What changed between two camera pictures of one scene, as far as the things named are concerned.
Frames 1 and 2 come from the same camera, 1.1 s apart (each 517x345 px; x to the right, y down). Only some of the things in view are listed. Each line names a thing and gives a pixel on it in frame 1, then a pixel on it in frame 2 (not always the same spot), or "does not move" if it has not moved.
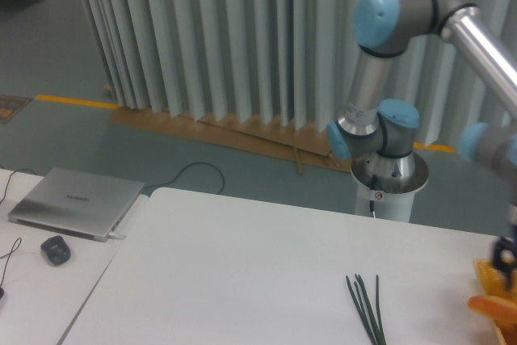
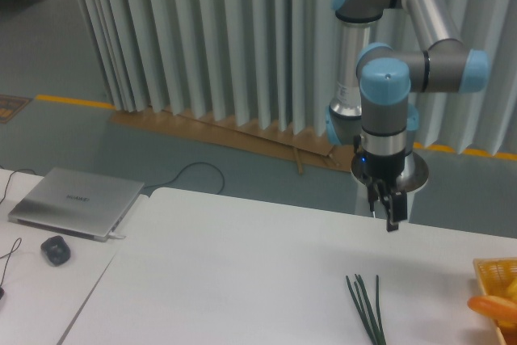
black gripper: x=502 y=244 → x=380 y=167
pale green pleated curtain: x=271 y=39 does not move
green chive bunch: x=366 y=308 does not move
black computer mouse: x=56 y=249 does not move
